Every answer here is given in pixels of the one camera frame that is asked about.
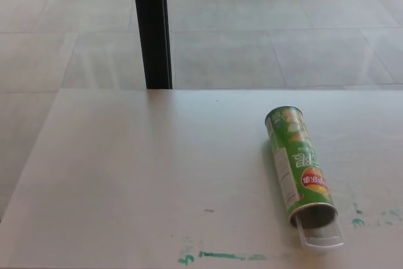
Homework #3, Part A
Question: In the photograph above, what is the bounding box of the clear plastic chips tray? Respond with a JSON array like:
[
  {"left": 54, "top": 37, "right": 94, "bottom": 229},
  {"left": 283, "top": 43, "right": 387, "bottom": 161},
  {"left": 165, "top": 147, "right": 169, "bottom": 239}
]
[{"left": 290, "top": 212, "right": 345, "bottom": 249}]

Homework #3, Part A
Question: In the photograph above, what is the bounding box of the green chips can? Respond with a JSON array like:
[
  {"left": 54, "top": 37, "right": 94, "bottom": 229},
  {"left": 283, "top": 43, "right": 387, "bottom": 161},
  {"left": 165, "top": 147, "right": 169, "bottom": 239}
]
[{"left": 264, "top": 105, "right": 339, "bottom": 229}]

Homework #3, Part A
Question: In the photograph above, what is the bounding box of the black vertical post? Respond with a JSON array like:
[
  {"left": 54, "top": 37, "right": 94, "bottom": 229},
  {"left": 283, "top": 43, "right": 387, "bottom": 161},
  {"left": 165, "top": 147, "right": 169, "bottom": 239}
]
[{"left": 130, "top": 0, "right": 174, "bottom": 90}]

